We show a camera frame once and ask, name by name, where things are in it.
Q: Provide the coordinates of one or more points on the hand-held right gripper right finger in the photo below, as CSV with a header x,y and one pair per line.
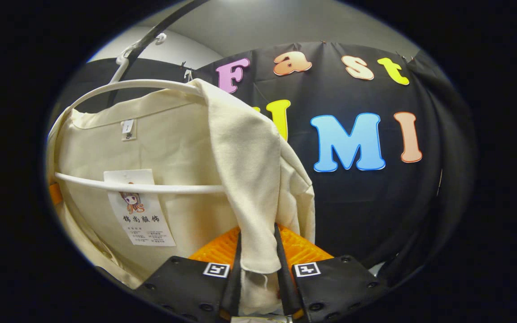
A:
x,y
285,287

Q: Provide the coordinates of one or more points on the white clothes hanger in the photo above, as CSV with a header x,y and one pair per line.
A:
x,y
137,84

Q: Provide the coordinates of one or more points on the cream button shirt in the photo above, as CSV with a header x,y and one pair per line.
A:
x,y
186,148

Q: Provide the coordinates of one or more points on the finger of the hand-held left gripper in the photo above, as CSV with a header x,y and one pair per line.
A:
x,y
54,194

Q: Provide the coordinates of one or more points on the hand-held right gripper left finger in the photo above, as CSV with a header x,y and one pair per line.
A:
x,y
234,287

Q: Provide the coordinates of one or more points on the black clothes rack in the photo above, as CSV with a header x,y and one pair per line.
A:
x,y
151,36

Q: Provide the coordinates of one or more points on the black backdrop cloth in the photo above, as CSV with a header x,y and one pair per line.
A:
x,y
357,202

